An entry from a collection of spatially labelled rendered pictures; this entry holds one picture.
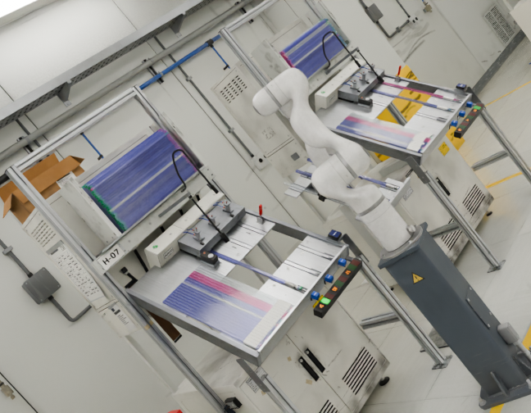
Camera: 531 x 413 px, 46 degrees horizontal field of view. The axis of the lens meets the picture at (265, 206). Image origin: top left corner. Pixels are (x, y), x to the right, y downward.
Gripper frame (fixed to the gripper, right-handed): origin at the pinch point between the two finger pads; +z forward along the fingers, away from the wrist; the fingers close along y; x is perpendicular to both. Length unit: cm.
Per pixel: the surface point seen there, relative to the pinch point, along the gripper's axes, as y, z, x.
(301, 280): 41.7, 9.0, 15.0
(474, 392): 35, 26, 95
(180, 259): 55, 23, -39
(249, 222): 20.0, 18.3, -25.9
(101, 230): 72, 10, -70
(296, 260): 32.2, 10.8, 6.6
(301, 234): 15.8, 13.2, -0.4
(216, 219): 30, 15, -38
